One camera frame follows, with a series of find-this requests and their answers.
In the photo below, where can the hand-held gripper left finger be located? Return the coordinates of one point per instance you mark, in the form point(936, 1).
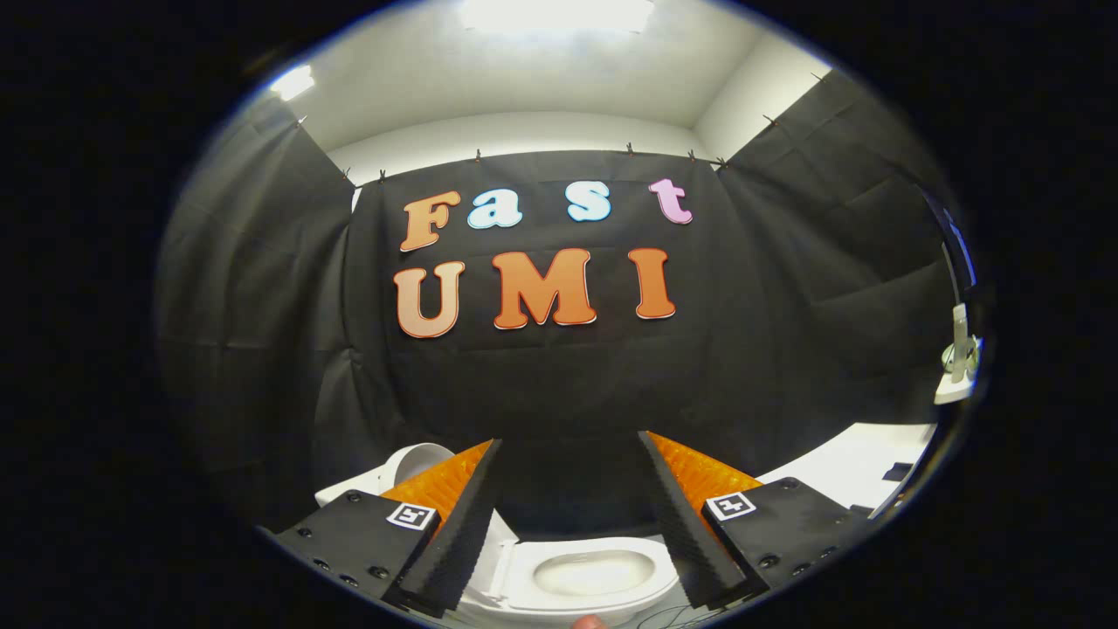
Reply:
point(458, 533)

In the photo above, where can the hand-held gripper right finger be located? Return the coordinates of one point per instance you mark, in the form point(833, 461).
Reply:
point(690, 533)

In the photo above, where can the white toilet lid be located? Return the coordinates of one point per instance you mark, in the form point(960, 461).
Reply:
point(419, 459)

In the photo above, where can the white ceramic toilet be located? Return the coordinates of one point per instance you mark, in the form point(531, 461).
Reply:
point(594, 575)

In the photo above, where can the white drawer cabinet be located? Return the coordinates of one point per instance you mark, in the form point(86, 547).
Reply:
point(838, 472)

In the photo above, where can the black backdrop cloth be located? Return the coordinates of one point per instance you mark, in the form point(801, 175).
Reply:
point(541, 393)

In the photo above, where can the small black object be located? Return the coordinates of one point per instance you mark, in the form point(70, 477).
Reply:
point(898, 472)

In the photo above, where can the translucent bottle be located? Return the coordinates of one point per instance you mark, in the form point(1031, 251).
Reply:
point(960, 336)

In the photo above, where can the small ceiling light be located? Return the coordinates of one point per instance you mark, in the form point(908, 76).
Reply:
point(292, 83)

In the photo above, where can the large ceiling light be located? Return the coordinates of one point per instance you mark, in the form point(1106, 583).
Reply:
point(559, 16)

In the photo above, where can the white wall shelf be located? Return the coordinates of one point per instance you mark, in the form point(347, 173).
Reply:
point(954, 393)

